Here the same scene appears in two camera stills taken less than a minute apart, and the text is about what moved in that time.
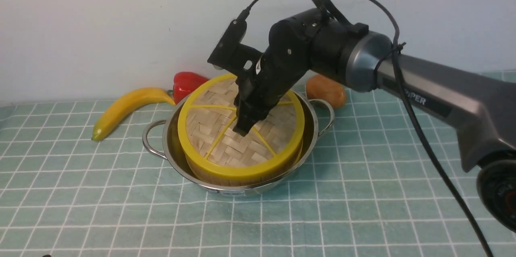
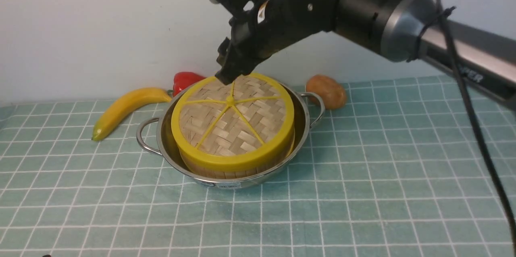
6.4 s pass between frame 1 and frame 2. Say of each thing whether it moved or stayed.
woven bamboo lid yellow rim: stayed
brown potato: stayed
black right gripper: moved
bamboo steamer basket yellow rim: moved
